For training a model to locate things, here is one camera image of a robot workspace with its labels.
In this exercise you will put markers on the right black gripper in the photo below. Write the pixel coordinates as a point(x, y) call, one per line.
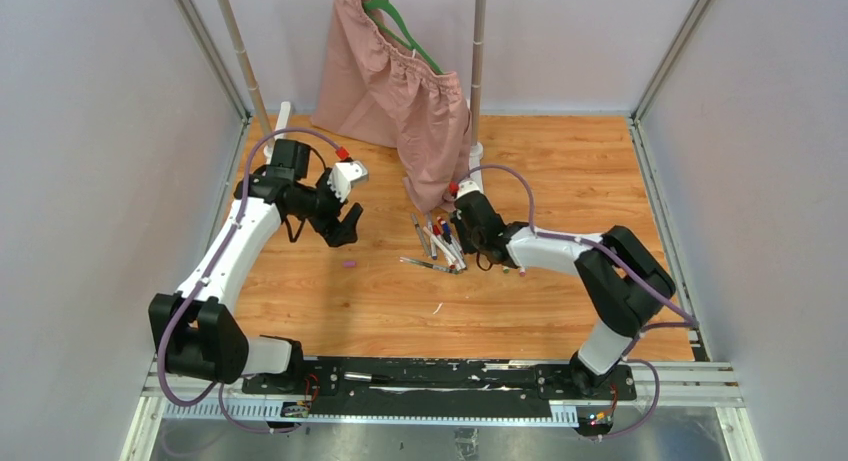
point(465, 243)

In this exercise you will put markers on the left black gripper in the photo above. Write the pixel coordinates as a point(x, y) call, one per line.
point(345, 231)

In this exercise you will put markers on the white marker red cap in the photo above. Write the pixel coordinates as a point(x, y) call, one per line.
point(451, 248)

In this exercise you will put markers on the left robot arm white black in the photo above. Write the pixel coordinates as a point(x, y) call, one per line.
point(194, 328)

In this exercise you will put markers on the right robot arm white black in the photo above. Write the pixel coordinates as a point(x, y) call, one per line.
point(625, 283)

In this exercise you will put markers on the grey pen lying apart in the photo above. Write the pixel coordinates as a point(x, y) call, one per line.
point(429, 265)

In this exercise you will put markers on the grey pen upright left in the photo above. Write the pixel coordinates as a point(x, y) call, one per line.
point(423, 239)

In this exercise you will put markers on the right white rack foot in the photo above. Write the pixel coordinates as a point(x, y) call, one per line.
point(475, 161)

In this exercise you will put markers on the white rack foot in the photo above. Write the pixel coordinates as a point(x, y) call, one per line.
point(282, 121)
point(475, 161)

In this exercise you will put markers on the left white rack foot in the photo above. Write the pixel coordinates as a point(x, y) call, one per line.
point(282, 121)

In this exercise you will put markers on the pink cloth shorts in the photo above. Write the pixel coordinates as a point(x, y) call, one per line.
point(375, 90)

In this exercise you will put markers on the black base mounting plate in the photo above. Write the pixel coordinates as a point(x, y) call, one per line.
point(439, 388)

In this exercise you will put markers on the left rack pole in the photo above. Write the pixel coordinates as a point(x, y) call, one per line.
point(245, 65)

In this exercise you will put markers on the rack pole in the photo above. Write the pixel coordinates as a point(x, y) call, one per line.
point(477, 71)
point(245, 65)

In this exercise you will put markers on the green clothes hanger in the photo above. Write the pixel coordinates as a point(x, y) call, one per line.
point(404, 37)

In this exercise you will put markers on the right rack pole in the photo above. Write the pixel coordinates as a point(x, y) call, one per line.
point(477, 71)

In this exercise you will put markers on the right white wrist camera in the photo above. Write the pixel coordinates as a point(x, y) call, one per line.
point(462, 188)

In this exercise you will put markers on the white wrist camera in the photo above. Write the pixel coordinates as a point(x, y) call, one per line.
point(344, 176)
point(462, 188)

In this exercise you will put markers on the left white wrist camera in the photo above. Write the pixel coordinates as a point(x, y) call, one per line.
point(344, 176)

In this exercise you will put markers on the aluminium frame rail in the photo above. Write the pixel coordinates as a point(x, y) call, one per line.
point(658, 384)

